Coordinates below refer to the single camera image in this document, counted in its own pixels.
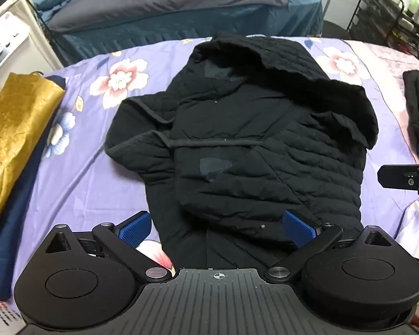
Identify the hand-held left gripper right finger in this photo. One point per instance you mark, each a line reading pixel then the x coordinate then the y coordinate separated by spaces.
pixel 296 228

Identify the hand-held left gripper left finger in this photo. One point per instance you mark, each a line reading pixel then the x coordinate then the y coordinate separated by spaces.
pixel 135 229

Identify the black quilted hooded jacket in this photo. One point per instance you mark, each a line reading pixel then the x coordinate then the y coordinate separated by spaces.
pixel 237 139

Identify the purple floral bed sheet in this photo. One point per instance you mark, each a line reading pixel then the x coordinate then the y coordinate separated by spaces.
pixel 83 181

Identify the navy blue cloth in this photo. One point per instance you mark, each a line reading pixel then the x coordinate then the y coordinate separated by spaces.
pixel 7 240

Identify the gold crinkled cloth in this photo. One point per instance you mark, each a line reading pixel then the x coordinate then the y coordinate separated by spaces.
pixel 14 132

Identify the printed colour sheet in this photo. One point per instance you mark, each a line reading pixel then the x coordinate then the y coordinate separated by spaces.
pixel 0 315

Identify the bed with blue grey sheets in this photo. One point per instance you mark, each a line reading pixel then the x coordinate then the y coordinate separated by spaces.
pixel 181 14

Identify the white appliance with knobs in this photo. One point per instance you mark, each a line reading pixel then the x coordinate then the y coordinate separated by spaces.
pixel 3 45

